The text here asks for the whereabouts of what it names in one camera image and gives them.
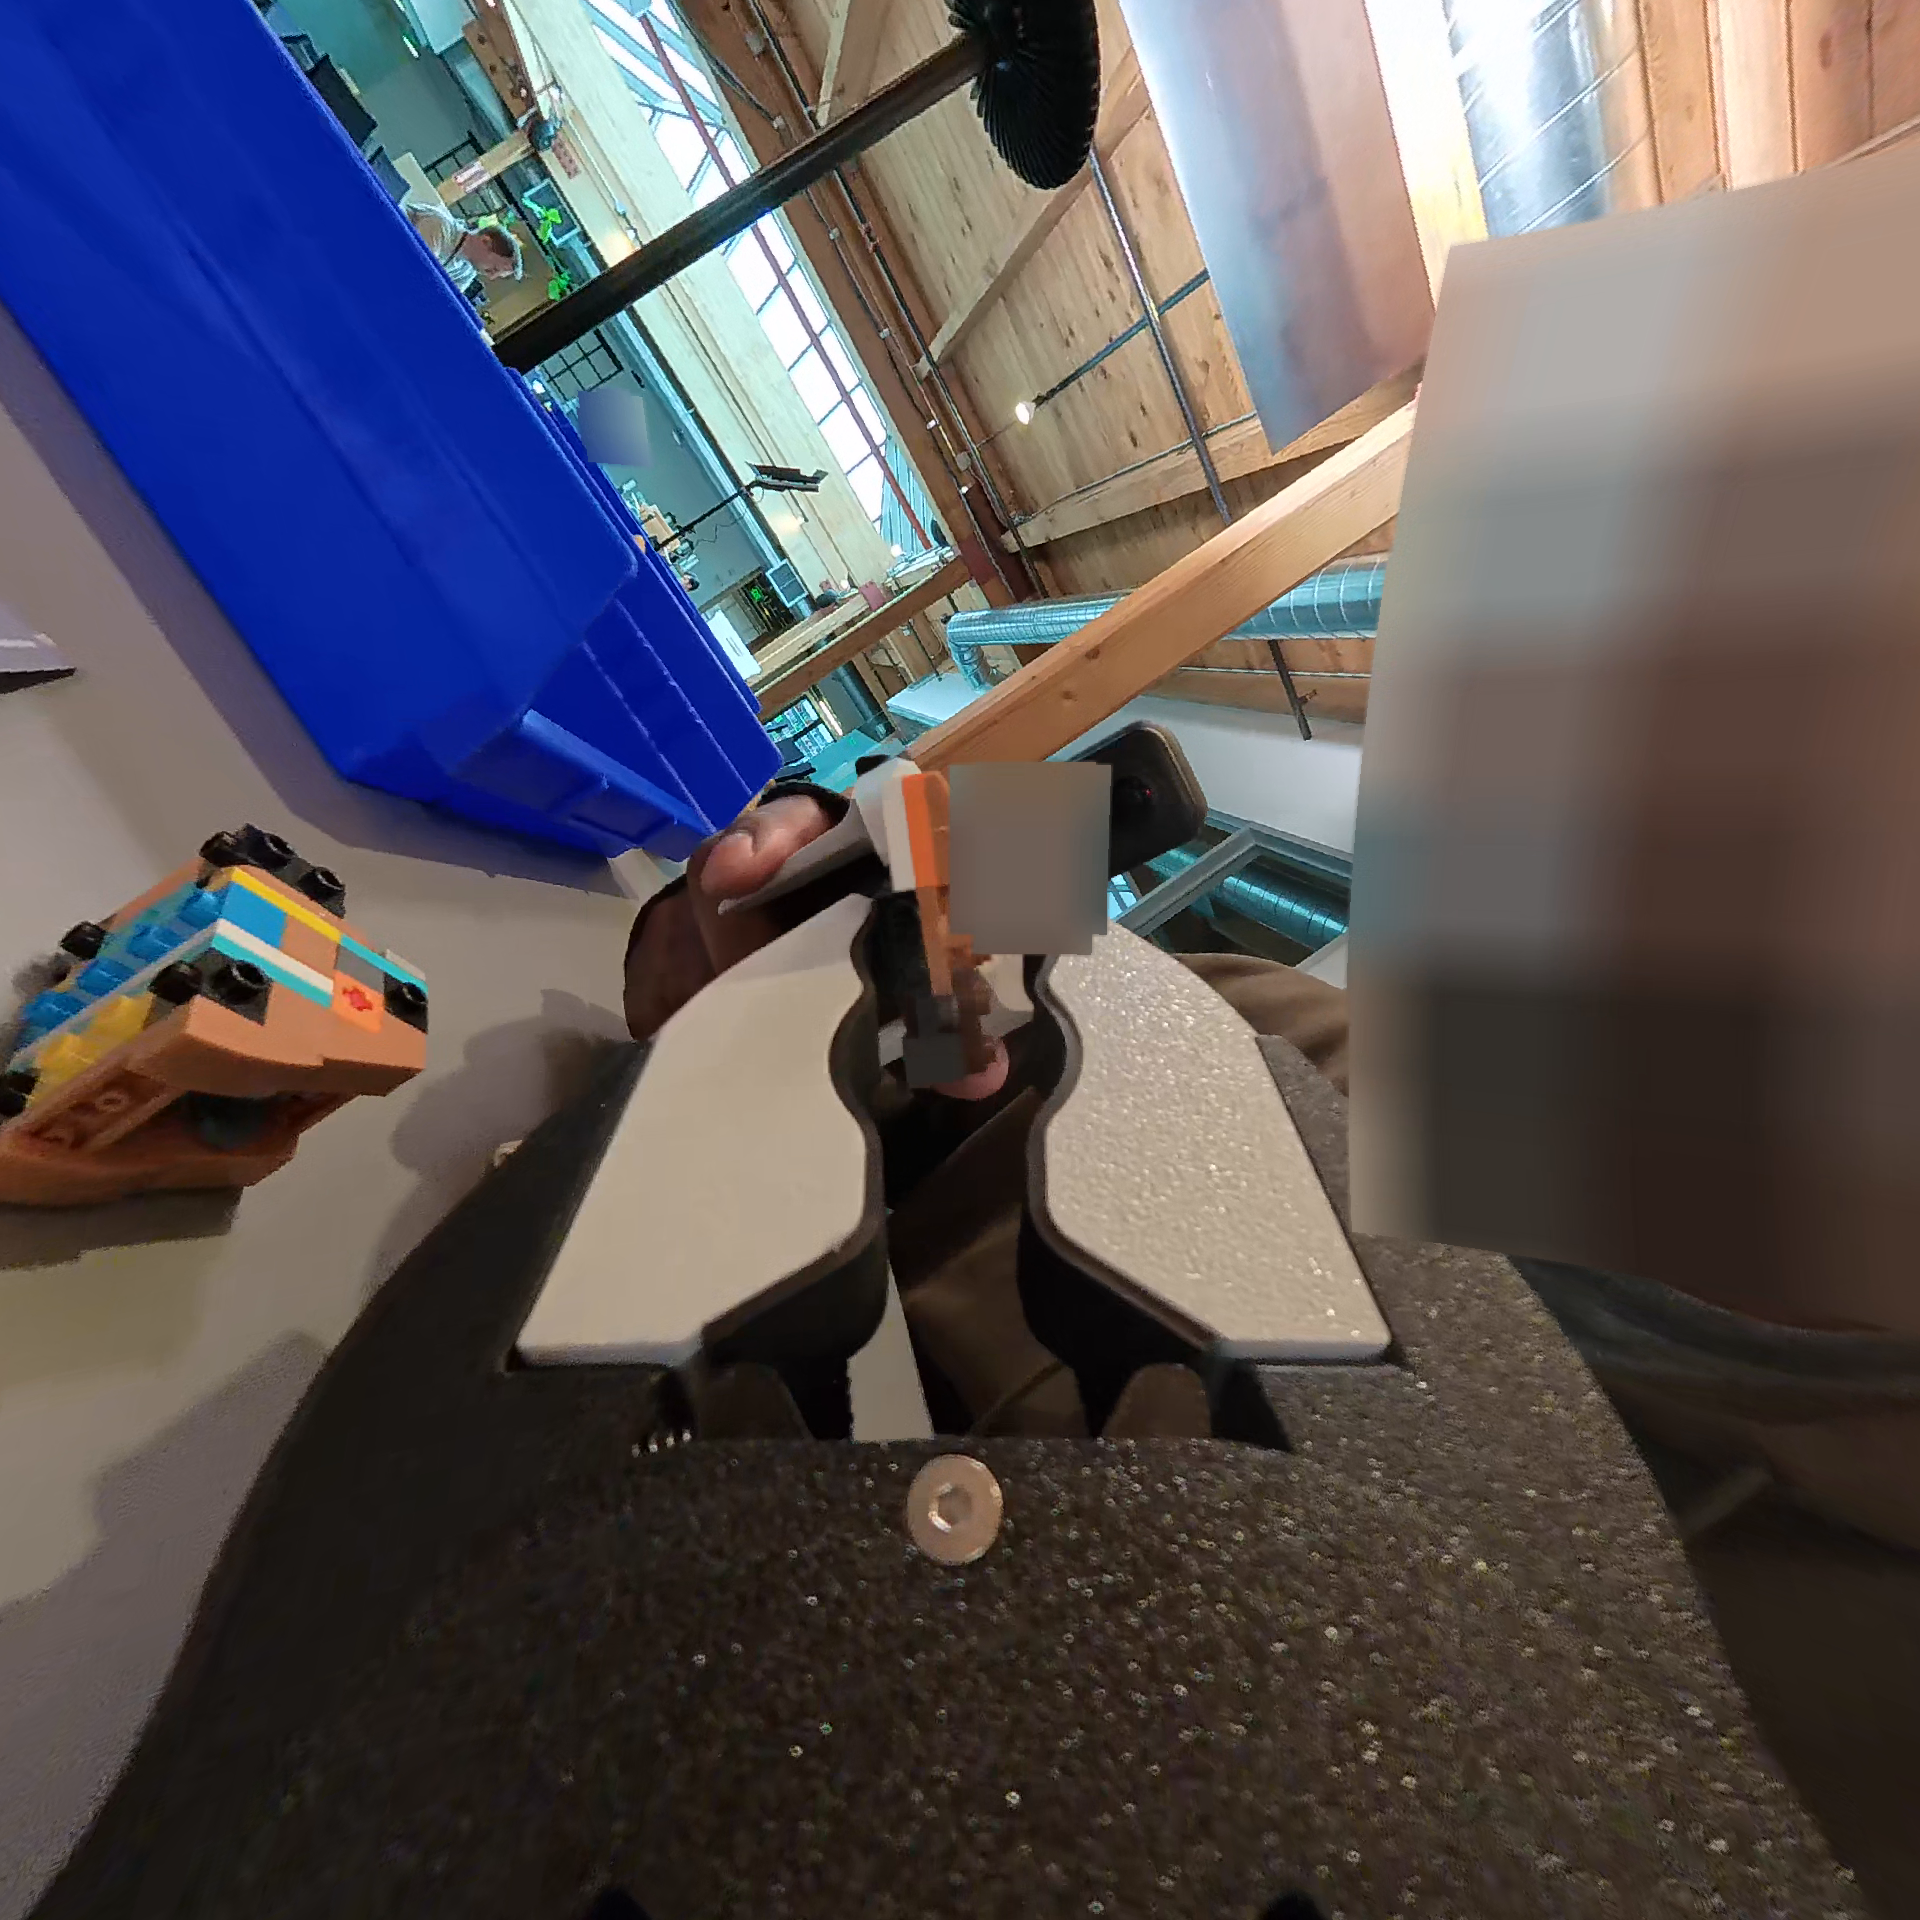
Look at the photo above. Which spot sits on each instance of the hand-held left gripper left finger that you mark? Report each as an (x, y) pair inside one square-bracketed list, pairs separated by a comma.
[(705, 1186)]

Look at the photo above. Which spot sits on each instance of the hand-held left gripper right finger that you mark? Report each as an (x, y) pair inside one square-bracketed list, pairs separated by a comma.
[(1201, 1186)]

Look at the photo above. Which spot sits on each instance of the small brown brick assembly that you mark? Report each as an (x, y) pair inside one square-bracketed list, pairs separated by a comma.
[(931, 931)]

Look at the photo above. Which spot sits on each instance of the person's right hand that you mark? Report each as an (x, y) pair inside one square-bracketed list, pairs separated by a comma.
[(758, 850)]

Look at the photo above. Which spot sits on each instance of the blue plastic bin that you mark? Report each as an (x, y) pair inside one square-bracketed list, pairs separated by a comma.
[(662, 706), (301, 375)]

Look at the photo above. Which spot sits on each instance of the black studio light stand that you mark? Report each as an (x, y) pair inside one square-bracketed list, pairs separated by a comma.
[(786, 482)]

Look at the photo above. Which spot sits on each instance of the multicoloured brick model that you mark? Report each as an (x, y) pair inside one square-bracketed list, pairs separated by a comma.
[(225, 1036)]

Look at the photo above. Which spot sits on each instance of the black floor lamp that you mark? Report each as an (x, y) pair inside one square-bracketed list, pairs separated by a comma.
[(1035, 90)]

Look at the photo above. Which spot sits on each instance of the instruction booklet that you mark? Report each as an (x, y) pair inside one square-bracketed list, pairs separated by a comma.
[(24, 653)]

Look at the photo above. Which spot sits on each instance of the silver spiral air duct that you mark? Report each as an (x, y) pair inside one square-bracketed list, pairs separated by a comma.
[(1545, 106), (1319, 599)]

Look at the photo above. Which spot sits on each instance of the rectangular metal air duct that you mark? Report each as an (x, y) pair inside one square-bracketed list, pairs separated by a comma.
[(1290, 226)]

